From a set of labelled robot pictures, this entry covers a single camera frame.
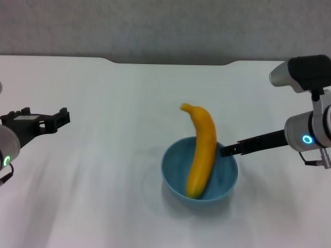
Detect right arm cable with plug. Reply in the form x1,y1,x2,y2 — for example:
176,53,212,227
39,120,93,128
298,146,331,169

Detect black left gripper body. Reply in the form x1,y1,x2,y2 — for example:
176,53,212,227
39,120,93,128
0,113,58,150

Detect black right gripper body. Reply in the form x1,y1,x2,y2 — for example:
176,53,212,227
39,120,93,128
237,129,287,157

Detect yellow banana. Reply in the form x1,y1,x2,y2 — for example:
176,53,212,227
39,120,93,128
179,103,218,200

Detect left arm cable with plug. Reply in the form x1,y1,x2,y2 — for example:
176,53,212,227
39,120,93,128
0,163,14,187

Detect arm cable with plug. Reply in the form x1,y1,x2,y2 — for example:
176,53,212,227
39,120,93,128
0,163,14,187
298,146,331,169

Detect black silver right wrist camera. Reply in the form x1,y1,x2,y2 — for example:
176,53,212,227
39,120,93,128
269,54,331,94

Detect blue bowl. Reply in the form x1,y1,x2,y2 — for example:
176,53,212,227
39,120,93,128
160,136,239,208

